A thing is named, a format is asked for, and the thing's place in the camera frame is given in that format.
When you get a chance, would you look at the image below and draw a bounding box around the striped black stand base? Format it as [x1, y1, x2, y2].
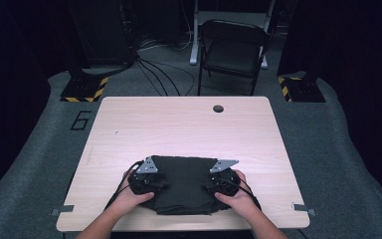
[277, 75, 326, 104]
[60, 75, 109, 104]

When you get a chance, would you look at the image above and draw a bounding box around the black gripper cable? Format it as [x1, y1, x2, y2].
[218, 178, 263, 212]
[103, 159, 145, 211]

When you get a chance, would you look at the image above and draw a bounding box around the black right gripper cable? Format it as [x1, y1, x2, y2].
[218, 178, 263, 212]

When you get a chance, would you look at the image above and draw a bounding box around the person's left hand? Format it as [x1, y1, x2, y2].
[110, 170, 155, 214]

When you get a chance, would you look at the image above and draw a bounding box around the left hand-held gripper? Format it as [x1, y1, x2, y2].
[127, 155, 167, 197]

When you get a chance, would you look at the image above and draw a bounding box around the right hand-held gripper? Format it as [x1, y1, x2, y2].
[208, 158, 242, 198]

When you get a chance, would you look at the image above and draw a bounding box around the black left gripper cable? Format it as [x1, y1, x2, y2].
[103, 159, 145, 211]

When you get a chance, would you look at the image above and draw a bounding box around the grey metal table bracket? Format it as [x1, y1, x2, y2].
[51, 204, 76, 217]
[291, 202, 317, 217]

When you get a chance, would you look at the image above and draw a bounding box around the person's right hand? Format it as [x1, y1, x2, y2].
[214, 169, 259, 217]

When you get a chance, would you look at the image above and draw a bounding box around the bundle of black floor cables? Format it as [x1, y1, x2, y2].
[132, 36, 197, 98]

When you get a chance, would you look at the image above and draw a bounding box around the black folding chair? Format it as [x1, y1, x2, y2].
[197, 19, 272, 98]

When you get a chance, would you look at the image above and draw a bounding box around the dark grey garment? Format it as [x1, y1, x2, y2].
[138, 154, 234, 216]

